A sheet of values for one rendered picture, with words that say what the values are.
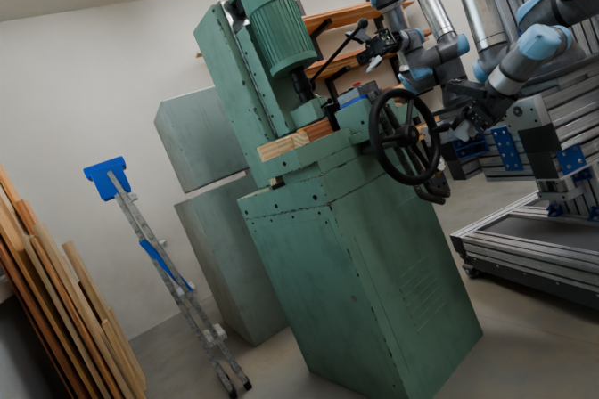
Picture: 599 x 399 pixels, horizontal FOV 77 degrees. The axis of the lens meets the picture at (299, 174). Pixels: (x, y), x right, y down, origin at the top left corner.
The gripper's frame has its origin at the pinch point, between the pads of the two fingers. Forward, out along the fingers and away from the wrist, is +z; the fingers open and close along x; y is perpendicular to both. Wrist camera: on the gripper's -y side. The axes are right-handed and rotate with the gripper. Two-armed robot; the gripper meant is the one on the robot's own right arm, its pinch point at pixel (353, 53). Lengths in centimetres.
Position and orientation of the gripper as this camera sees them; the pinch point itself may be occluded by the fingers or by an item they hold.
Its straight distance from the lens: 136.5
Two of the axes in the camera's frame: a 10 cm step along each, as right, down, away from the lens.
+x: 4.5, 8.9, -0.7
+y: 4.9, -3.1, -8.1
